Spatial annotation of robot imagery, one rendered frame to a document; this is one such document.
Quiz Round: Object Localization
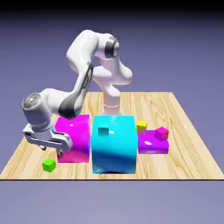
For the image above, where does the small yellow cube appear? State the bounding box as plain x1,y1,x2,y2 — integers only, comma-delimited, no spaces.
136,120,148,134

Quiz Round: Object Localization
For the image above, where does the small pink cube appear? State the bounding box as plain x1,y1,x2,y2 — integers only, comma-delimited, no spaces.
154,126,170,142

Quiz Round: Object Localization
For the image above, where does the large cyan box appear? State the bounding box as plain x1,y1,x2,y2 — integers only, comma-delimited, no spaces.
91,115,138,175

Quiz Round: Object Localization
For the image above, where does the large purple box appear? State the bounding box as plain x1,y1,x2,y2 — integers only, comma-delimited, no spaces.
137,129,170,155

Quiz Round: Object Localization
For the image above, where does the large magenta box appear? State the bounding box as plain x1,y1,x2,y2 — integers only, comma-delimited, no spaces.
54,114,91,164

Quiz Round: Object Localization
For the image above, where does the small cyan cube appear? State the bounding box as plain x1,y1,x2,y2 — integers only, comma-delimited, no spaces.
98,127,109,137

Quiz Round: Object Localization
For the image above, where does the small green cube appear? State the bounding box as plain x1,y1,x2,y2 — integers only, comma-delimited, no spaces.
42,157,56,173

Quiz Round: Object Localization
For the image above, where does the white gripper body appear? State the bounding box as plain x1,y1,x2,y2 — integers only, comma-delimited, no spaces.
22,122,73,153

